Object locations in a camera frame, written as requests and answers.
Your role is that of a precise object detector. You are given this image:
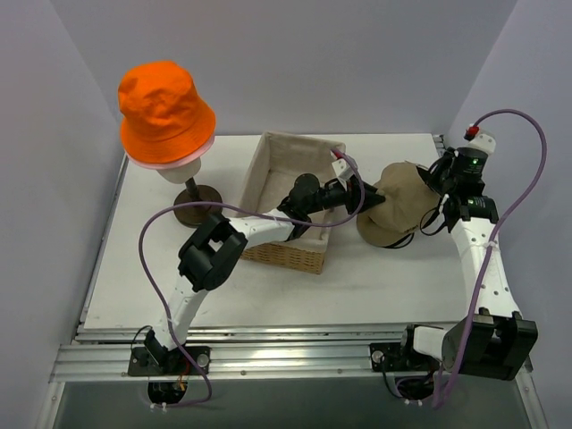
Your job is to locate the beige cap with R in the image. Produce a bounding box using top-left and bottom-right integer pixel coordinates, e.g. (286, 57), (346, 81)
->
(357, 162), (440, 248)

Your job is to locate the black cap with R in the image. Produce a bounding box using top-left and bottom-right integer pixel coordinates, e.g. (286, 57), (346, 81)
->
(386, 233), (415, 249)

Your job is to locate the pink hat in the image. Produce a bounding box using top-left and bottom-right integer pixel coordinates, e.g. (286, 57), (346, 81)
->
(126, 134), (215, 171)

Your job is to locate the orange hat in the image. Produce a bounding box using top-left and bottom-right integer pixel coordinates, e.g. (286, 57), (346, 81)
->
(117, 60), (216, 164)

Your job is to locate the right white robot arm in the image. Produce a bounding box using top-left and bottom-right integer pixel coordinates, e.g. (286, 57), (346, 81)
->
(396, 145), (538, 381)

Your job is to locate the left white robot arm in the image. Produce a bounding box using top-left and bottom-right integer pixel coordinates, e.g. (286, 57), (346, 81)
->
(139, 173), (385, 374)

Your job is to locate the wicker basket with liner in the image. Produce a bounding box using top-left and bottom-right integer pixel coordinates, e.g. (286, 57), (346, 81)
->
(238, 131), (346, 274)

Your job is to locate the dark round mannequin stand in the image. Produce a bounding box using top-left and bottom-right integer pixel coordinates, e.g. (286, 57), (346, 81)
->
(174, 178), (223, 227)

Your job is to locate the cream mannequin head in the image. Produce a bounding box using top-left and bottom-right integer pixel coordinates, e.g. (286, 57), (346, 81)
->
(158, 158), (201, 184)

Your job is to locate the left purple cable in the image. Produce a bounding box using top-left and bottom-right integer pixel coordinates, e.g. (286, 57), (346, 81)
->
(139, 147), (366, 407)

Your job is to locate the purple cable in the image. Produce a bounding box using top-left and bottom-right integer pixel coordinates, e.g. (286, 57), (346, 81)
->
(431, 108), (549, 410)
(139, 147), (366, 407)

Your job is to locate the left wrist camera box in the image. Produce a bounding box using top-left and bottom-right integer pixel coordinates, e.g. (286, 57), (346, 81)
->
(330, 148), (357, 189)

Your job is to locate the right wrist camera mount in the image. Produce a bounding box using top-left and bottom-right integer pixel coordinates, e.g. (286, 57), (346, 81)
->
(464, 124), (497, 156)

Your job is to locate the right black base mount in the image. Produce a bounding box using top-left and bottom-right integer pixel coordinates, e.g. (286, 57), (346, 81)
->
(368, 339), (442, 401)

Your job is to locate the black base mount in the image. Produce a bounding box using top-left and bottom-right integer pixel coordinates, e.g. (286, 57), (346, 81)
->
(127, 343), (212, 403)
(368, 339), (442, 401)

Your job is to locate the aluminium rail frame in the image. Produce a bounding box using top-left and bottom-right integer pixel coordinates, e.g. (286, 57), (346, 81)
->
(41, 162), (547, 428)

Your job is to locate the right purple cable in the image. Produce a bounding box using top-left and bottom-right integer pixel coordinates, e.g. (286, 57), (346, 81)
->
(431, 108), (549, 410)

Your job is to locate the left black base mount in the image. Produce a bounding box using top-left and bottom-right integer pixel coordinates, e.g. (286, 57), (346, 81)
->
(127, 343), (212, 403)

